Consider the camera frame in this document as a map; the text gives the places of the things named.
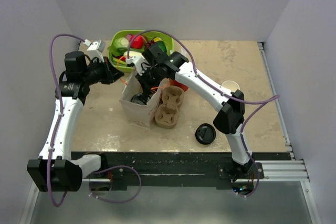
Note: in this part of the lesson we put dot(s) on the dark grape bunch toy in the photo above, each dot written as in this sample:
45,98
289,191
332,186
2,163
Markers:
149,43

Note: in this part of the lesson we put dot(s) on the cardboard cup carrier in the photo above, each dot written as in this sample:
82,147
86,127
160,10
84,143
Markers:
167,113

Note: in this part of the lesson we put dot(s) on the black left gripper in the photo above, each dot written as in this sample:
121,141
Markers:
111,74

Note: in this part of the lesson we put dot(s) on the green cabbage toy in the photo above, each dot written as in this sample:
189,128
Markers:
121,42

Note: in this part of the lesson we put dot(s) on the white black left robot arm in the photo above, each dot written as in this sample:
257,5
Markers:
54,169

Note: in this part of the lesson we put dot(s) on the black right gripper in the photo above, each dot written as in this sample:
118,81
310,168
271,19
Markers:
147,87

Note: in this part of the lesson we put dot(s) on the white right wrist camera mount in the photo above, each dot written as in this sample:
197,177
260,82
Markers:
139,63

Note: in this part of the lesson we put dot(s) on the black coffee lid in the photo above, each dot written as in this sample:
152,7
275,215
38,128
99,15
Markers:
140,99

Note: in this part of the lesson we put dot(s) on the green paper cup far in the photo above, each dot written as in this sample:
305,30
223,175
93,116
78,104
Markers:
231,85

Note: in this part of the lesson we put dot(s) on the paper bag orange handles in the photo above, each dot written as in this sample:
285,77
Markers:
139,115

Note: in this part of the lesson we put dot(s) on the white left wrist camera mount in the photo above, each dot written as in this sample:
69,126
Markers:
97,49

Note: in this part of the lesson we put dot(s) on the green plastic bin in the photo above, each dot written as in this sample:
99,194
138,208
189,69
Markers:
117,57

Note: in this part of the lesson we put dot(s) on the red ribbed cup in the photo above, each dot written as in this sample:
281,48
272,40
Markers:
177,84

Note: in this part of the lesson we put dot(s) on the green cucumber toy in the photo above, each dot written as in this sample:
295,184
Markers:
158,41

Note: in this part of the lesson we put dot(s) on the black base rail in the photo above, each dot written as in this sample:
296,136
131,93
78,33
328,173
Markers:
162,169

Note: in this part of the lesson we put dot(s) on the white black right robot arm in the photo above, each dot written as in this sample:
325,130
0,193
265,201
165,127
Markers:
229,105

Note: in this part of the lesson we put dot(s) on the aluminium frame rail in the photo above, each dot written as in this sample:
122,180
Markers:
284,171

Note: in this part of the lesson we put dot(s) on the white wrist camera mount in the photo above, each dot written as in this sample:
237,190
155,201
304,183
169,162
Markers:
97,49
139,63

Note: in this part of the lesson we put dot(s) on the red apple toy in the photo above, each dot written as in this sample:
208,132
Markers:
136,42

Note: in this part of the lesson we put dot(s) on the black lid stack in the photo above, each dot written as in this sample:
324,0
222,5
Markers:
205,134

